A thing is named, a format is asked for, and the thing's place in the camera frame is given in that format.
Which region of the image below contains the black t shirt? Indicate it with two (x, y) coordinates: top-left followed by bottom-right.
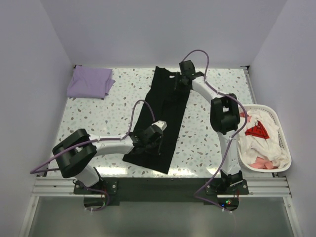
(123, 67), (190, 174)

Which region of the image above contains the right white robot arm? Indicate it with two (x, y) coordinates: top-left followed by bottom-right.
(175, 60), (249, 195)

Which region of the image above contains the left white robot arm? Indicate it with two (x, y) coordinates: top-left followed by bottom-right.
(52, 120), (167, 194)

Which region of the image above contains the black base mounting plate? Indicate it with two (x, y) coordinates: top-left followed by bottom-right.
(74, 178), (249, 210)

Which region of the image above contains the folded purple t shirt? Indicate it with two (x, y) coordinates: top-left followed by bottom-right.
(67, 65), (115, 99)

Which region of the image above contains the white red print t shirt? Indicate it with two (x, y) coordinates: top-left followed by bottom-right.
(238, 110), (290, 169)

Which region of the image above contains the white laundry basket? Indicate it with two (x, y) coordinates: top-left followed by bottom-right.
(237, 104), (292, 173)

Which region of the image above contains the pink garment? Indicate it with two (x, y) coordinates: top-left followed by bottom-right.
(249, 157), (277, 169)

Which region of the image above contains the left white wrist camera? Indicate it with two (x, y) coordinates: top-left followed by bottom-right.
(152, 120), (167, 131)

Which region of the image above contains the aluminium frame rail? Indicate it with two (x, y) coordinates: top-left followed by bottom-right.
(31, 177), (292, 197)

